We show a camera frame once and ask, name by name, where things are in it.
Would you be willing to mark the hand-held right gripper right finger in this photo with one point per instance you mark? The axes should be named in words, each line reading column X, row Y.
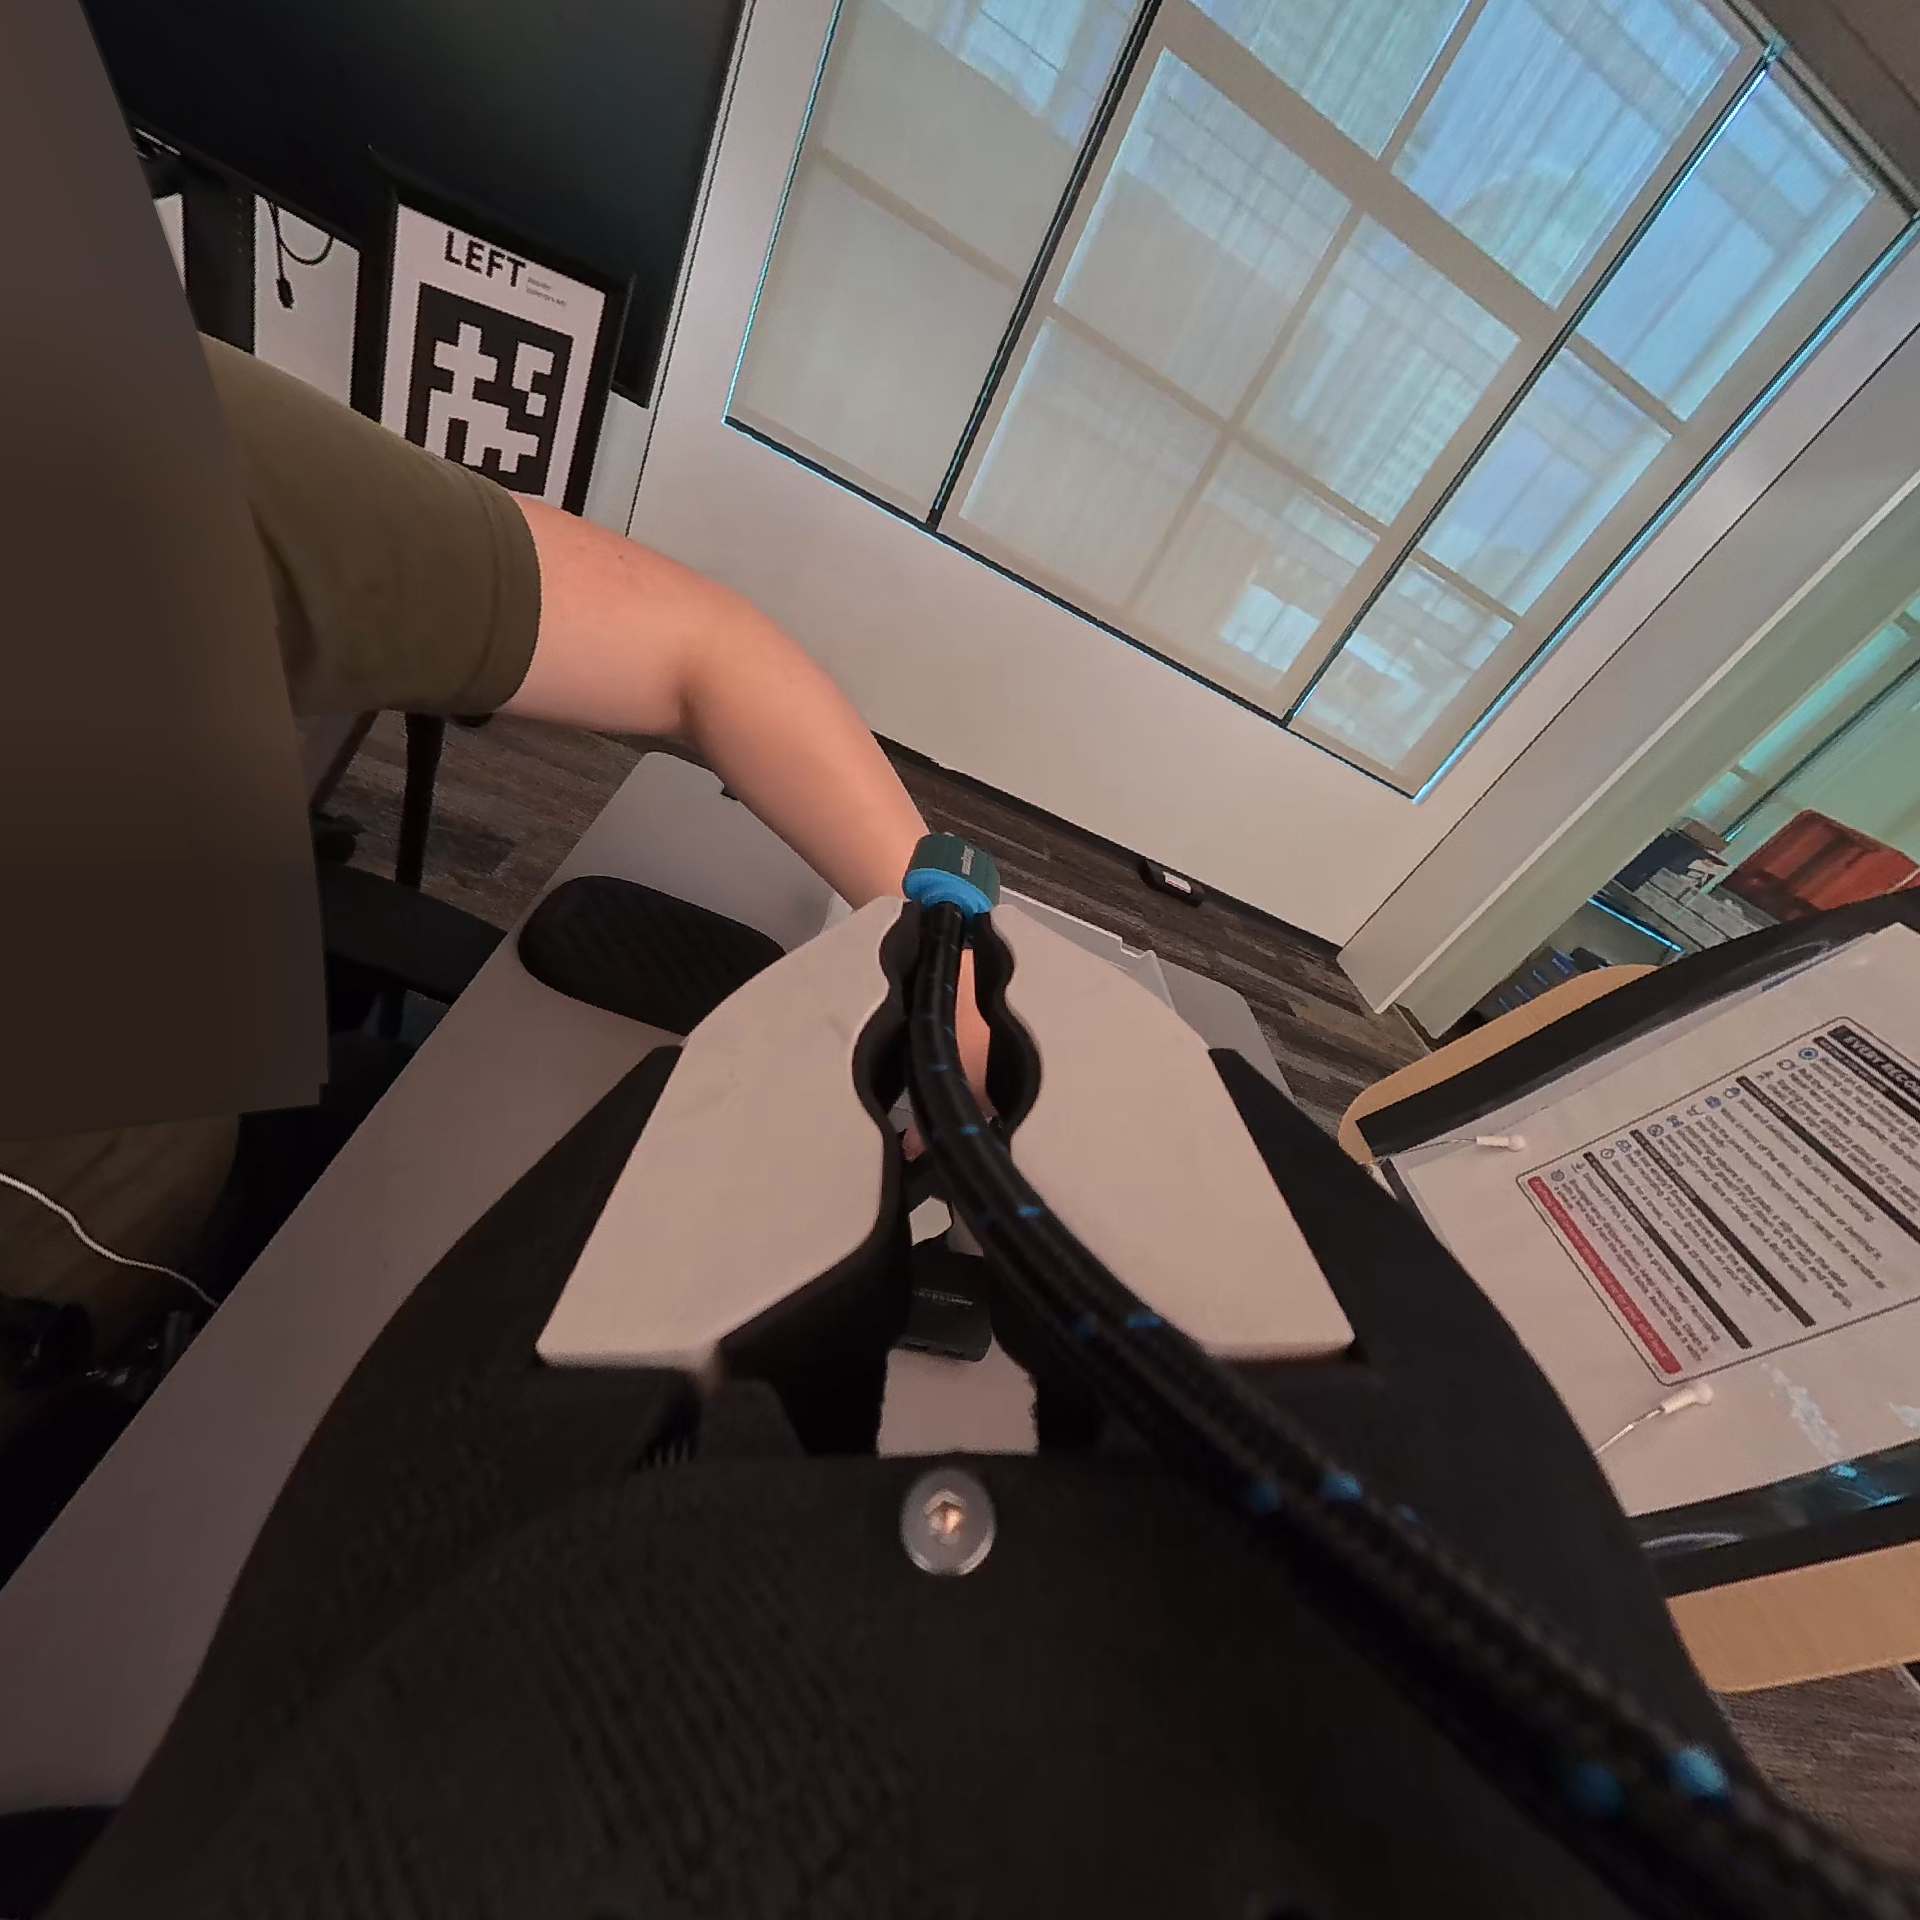
column 1185, row 1183

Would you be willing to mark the white plastic box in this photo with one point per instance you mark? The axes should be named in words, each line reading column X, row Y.
column 1108, row 955

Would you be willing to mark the black mesh armrest pad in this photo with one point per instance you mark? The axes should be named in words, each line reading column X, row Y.
column 643, row 955

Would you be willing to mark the person's left forearm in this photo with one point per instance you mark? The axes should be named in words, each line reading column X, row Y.
column 716, row 677

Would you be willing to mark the small black floor device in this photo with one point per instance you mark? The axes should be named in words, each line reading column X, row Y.
column 1169, row 879

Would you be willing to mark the glass partition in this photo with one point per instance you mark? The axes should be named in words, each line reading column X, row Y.
column 1847, row 732

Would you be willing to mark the plastic bag with printed label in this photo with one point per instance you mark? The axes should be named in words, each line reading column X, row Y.
column 1771, row 1554

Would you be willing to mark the olive shirt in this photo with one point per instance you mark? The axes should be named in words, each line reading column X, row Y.
column 375, row 551

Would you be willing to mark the red container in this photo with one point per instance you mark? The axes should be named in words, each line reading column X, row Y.
column 1831, row 854

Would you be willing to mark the white framed board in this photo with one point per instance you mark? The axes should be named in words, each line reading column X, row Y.
column 308, row 317

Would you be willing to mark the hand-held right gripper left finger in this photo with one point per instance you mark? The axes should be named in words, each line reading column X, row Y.
column 732, row 1183

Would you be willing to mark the printed marker sign board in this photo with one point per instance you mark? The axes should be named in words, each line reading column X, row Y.
column 496, row 370

